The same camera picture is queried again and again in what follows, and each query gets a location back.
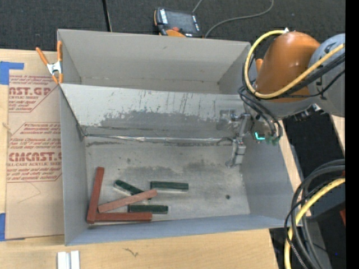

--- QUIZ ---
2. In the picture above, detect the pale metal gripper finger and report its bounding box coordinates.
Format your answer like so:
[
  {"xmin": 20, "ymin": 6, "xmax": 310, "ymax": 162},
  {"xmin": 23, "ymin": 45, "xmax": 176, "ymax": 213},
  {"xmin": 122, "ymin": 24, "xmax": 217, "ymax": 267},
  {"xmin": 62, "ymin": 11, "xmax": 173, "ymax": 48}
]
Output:
[
  {"xmin": 218, "ymin": 109, "xmax": 243, "ymax": 126},
  {"xmin": 225, "ymin": 138, "xmax": 247, "ymax": 168}
]

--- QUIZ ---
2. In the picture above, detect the grey metal bin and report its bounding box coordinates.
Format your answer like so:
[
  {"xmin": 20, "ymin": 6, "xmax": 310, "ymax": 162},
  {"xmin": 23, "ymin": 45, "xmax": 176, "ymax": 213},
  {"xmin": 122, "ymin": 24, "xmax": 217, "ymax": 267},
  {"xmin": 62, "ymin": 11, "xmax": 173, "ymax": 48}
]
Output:
[{"xmin": 57, "ymin": 29, "xmax": 304, "ymax": 247}]

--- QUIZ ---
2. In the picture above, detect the brown cardboard board red print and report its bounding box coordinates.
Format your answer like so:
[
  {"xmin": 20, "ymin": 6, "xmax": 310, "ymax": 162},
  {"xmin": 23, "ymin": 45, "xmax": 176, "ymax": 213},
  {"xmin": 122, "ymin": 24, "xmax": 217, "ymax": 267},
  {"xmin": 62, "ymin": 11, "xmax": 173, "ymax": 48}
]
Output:
[{"xmin": 0, "ymin": 48, "xmax": 66, "ymax": 241}]

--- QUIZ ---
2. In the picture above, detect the pale red-brown flat block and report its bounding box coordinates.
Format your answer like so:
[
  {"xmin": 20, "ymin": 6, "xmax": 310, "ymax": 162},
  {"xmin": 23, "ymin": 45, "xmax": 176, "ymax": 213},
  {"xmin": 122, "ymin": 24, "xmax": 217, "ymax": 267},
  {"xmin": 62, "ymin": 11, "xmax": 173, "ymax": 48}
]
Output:
[{"xmin": 98, "ymin": 189, "xmax": 158, "ymax": 214}]

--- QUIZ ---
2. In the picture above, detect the black cylinder on white bracket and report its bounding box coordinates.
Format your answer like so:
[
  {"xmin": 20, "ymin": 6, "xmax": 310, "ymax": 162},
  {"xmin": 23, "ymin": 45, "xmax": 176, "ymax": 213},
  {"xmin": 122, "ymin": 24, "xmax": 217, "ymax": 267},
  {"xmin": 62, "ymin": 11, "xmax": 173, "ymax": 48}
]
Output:
[{"xmin": 292, "ymin": 104, "xmax": 324, "ymax": 122}]

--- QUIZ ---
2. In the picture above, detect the dark green flat block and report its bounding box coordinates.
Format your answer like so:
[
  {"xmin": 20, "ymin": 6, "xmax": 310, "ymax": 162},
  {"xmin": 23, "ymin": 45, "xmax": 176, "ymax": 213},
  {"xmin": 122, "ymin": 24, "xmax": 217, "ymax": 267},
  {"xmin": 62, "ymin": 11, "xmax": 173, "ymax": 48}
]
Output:
[
  {"xmin": 127, "ymin": 204, "xmax": 169, "ymax": 215},
  {"xmin": 113, "ymin": 179, "xmax": 153, "ymax": 201},
  {"xmin": 149, "ymin": 180, "xmax": 190, "ymax": 193}
]

